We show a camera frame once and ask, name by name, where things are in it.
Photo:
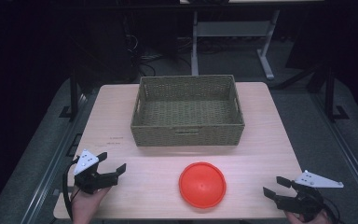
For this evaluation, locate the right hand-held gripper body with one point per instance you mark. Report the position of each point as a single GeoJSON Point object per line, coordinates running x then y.
{"type": "Point", "coordinates": [307, 193]}

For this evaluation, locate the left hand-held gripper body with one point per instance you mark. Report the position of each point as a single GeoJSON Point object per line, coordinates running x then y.
{"type": "Point", "coordinates": [88, 177]}

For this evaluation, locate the orange round plate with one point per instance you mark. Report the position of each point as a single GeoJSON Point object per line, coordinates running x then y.
{"type": "Point", "coordinates": [202, 185]}

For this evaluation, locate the green woven basket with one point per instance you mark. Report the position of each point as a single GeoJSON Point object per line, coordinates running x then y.
{"type": "Point", "coordinates": [187, 115]}

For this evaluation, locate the person's right hand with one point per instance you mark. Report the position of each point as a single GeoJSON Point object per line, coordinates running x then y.
{"type": "Point", "coordinates": [307, 217]}

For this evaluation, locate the person's left hand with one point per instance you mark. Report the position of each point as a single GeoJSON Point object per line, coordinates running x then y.
{"type": "Point", "coordinates": [86, 205]}

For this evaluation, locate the black metal stand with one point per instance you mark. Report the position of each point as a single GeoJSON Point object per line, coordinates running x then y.
{"type": "Point", "coordinates": [331, 96]}
{"type": "Point", "coordinates": [73, 93]}

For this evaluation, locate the white metal desk frame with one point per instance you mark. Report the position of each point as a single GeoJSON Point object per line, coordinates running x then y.
{"type": "Point", "coordinates": [233, 29]}

